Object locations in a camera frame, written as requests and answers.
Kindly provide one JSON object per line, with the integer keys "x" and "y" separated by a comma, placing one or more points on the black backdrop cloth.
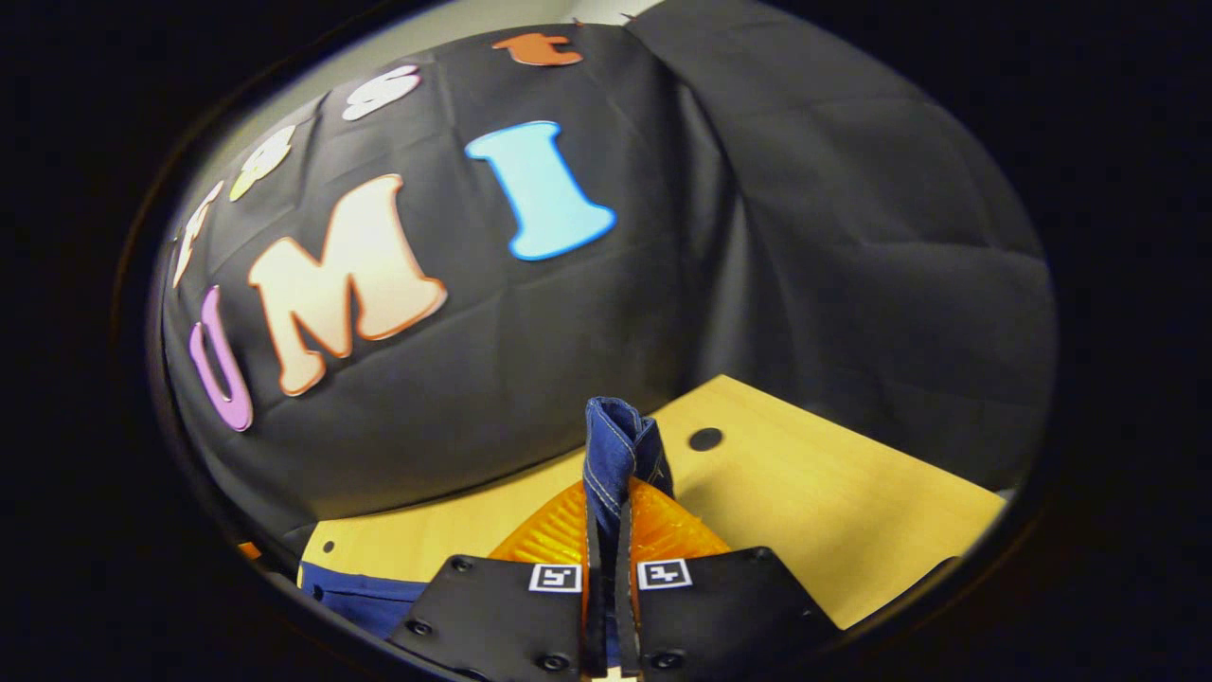
{"x": 568, "y": 341}

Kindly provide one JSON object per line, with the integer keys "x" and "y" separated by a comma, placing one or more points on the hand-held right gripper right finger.
{"x": 720, "y": 606}

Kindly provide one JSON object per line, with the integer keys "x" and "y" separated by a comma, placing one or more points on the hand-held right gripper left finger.
{"x": 502, "y": 616}

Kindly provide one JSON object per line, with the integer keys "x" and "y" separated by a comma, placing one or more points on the blue denim jeans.
{"x": 615, "y": 445}

